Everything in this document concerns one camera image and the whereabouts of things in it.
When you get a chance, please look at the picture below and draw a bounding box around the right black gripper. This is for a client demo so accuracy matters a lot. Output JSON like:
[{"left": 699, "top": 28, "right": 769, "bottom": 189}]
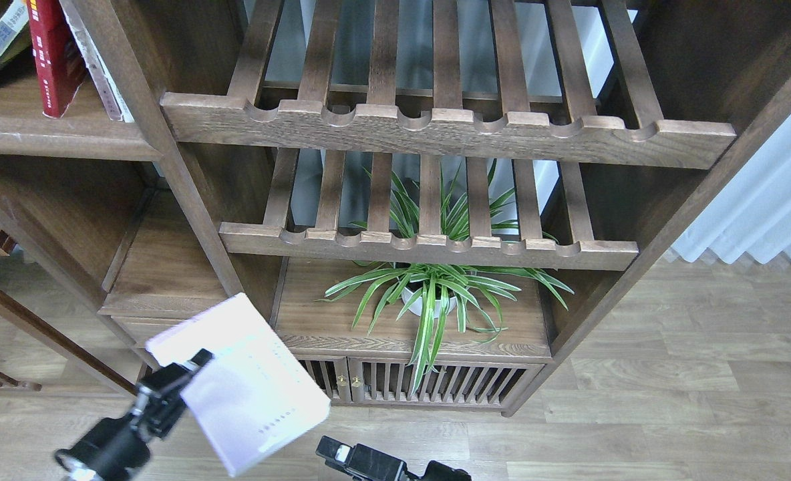
[{"left": 315, "top": 436, "right": 472, "bottom": 481}]

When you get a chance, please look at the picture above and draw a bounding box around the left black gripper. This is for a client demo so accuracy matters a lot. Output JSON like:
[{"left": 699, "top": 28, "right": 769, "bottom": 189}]
[{"left": 53, "top": 348, "right": 214, "bottom": 480}]

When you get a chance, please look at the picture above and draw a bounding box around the pale lilac paperback book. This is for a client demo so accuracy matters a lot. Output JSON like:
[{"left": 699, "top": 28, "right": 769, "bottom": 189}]
[{"left": 145, "top": 293, "right": 331, "bottom": 477}]

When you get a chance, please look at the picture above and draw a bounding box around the red paperback book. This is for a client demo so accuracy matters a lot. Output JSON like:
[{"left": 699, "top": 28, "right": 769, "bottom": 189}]
[{"left": 25, "top": 1, "right": 86, "bottom": 118}]

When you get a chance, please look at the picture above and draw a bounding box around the white plant pot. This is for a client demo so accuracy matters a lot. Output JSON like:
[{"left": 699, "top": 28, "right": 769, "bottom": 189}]
[{"left": 400, "top": 279, "right": 458, "bottom": 318}]

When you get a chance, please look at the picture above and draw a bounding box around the dark wooden bookshelf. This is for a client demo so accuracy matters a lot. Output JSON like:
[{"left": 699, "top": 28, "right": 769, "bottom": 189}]
[{"left": 0, "top": 1, "right": 791, "bottom": 416}]

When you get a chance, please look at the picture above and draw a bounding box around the upright white-spined book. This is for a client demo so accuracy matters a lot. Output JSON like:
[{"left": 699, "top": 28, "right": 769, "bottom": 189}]
[{"left": 60, "top": 1, "right": 135, "bottom": 123}]

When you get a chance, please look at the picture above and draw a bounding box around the white curtain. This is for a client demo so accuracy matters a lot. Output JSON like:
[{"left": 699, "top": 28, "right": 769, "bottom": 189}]
[{"left": 671, "top": 113, "right": 791, "bottom": 264}]

